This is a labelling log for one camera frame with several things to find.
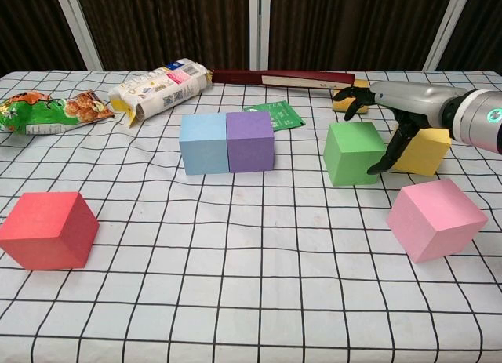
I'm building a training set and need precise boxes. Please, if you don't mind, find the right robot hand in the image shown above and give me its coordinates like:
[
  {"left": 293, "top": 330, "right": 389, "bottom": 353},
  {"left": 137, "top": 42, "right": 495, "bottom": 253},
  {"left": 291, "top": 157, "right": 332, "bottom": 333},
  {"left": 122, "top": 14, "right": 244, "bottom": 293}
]
[{"left": 333, "top": 79, "right": 468, "bottom": 175}]

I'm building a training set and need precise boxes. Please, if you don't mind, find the green foam cube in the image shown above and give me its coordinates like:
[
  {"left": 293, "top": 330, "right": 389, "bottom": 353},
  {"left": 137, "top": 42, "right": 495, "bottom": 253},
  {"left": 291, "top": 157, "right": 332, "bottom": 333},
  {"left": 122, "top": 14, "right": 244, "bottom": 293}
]
[{"left": 323, "top": 120, "right": 388, "bottom": 187}]

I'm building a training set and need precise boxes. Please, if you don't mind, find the light blue foam cube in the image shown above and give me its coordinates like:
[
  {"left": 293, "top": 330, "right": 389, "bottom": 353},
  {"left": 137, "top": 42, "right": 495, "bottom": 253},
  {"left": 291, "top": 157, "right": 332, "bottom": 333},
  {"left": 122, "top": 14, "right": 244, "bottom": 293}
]
[{"left": 179, "top": 113, "right": 230, "bottom": 176}]

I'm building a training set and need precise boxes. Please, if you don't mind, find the red foam cube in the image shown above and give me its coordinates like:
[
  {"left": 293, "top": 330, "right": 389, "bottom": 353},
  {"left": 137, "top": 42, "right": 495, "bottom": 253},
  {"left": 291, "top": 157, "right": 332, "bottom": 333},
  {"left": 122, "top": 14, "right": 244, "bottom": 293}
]
[{"left": 0, "top": 191, "right": 100, "bottom": 271}]

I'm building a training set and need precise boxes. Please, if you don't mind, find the yellow sponge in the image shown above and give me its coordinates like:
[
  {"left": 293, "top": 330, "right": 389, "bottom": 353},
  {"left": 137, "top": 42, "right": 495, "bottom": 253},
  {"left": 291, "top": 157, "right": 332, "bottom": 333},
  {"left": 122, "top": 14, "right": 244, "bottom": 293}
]
[{"left": 332, "top": 79, "right": 370, "bottom": 115}]

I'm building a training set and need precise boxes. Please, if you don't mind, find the yellow foam cube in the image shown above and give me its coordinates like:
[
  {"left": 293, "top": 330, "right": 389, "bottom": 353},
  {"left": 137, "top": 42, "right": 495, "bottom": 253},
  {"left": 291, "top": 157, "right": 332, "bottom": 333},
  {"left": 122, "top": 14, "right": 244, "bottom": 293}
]
[{"left": 391, "top": 126, "right": 451, "bottom": 178}]

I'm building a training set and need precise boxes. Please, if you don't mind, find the dark brown partition panel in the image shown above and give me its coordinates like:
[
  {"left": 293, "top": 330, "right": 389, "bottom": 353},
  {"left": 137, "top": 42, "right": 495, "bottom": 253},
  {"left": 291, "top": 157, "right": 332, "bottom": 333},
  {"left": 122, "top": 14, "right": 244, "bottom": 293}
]
[
  {"left": 0, "top": 0, "right": 104, "bottom": 76},
  {"left": 54, "top": 0, "right": 262, "bottom": 72},
  {"left": 249, "top": 0, "right": 471, "bottom": 72},
  {"left": 425, "top": 0, "right": 502, "bottom": 72}
]

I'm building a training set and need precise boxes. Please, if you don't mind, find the pink foam cube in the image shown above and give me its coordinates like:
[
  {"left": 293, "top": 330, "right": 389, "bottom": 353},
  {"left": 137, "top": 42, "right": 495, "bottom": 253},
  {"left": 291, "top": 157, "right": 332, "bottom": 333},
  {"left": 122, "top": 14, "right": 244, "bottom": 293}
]
[{"left": 386, "top": 178, "right": 489, "bottom": 264}]

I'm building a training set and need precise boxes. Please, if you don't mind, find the green tea sachet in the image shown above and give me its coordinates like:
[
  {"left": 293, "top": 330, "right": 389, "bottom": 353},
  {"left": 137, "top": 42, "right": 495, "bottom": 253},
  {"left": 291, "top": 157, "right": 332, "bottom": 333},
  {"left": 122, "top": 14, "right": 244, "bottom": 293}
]
[{"left": 242, "top": 100, "right": 306, "bottom": 132}]

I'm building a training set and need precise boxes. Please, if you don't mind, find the purple foam cube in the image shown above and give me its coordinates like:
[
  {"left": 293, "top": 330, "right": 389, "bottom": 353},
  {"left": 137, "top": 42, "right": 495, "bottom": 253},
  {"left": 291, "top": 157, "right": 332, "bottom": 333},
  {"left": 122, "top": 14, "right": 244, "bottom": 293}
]
[{"left": 225, "top": 111, "right": 275, "bottom": 173}]

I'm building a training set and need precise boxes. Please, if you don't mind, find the dark red folded fan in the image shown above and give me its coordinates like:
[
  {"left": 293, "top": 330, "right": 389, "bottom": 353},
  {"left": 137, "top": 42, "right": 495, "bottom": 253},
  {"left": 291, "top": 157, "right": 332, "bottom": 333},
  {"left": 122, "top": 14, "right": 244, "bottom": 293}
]
[{"left": 211, "top": 68, "right": 356, "bottom": 92}]

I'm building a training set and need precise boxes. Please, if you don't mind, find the white cracker package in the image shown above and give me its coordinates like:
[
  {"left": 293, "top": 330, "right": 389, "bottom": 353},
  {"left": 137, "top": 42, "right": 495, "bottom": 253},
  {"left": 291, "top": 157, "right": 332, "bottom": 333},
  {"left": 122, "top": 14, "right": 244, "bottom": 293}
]
[{"left": 107, "top": 57, "right": 213, "bottom": 128}]

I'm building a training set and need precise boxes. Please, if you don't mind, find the green orange snack bag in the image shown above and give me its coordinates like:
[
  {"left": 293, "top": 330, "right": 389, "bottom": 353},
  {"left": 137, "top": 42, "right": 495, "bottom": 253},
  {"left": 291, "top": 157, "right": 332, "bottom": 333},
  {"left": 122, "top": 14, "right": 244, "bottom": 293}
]
[{"left": 0, "top": 89, "right": 115, "bottom": 136}]

